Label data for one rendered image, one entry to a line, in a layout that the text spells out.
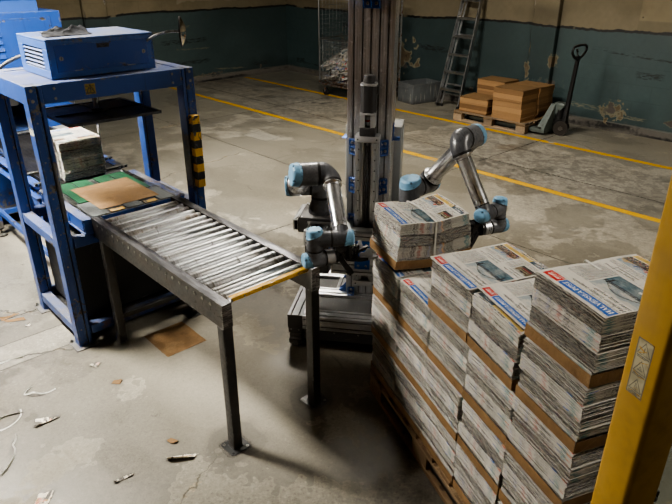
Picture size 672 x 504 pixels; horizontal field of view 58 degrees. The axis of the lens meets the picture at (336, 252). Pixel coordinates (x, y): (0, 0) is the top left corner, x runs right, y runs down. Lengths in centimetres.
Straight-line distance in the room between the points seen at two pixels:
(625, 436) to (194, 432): 224
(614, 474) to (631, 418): 16
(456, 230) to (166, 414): 174
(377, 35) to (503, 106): 571
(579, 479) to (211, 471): 166
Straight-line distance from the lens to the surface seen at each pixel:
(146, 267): 320
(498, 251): 251
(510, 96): 886
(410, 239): 273
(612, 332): 175
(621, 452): 148
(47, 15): 595
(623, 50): 928
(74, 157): 441
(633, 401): 140
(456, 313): 233
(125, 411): 345
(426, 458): 292
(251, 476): 297
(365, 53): 338
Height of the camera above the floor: 210
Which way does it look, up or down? 25 degrees down
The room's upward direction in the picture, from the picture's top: straight up
